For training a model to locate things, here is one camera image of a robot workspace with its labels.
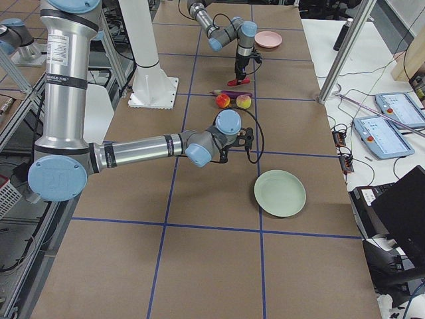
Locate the near blue teach pendant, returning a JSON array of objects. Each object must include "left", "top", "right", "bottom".
[{"left": 353, "top": 116, "right": 415, "bottom": 160}]

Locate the black laptop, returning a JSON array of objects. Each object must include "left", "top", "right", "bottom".
[{"left": 349, "top": 165, "right": 424, "bottom": 266}]

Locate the metal reacher stick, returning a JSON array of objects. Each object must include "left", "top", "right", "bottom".
[{"left": 333, "top": 92, "right": 425, "bottom": 138}]

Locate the pink plate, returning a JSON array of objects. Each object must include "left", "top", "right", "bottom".
[{"left": 254, "top": 31, "right": 283, "bottom": 49}]

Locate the peach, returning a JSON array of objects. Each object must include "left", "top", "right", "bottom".
[{"left": 236, "top": 94, "right": 252, "bottom": 109}]

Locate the aluminium frame post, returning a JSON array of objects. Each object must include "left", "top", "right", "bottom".
[{"left": 317, "top": 0, "right": 377, "bottom": 104}]

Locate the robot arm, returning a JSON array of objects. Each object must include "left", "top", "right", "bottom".
[
  {"left": 28, "top": 1, "right": 242, "bottom": 201},
  {"left": 187, "top": 1, "right": 262, "bottom": 86}
]

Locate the blue teach pendant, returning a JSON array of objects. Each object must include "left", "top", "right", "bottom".
[
  {"left": 375, "top": 92, "right": 424, "bottom": 129},
  {"left": 353, "top": 116, "right": 415, "bottom": 160}
]

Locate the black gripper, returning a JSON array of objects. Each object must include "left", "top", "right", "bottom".
[{"left": 234, "top": 54, "right": 250, "bottom": 80}]

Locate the black water bottle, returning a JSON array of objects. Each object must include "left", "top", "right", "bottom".
[{"left": 333, "top": 18, "right": 353, "bottom": 51}]

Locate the purple eggplant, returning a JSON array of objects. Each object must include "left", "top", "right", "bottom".
[{"left": 211, "top": 90, "right": 252, "bottom": 99}]

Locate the far blue teach pendant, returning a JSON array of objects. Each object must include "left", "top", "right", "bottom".
[{"left": 375, "top": 92, "right": 424, "bottom": 129}]

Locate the red chili pepper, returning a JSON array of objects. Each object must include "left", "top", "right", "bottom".
[{"left": 226, "top": 78, "right": 251, "bottom": 87}]

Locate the white camera mast base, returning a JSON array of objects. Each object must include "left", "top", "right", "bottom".
[{"left": 119, "top": 0, "right": 179, "bottom": 110}]

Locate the green plate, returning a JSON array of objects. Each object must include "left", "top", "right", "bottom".
[{"left": 254, "top": 169, "right": 306, "bottom": 217}]

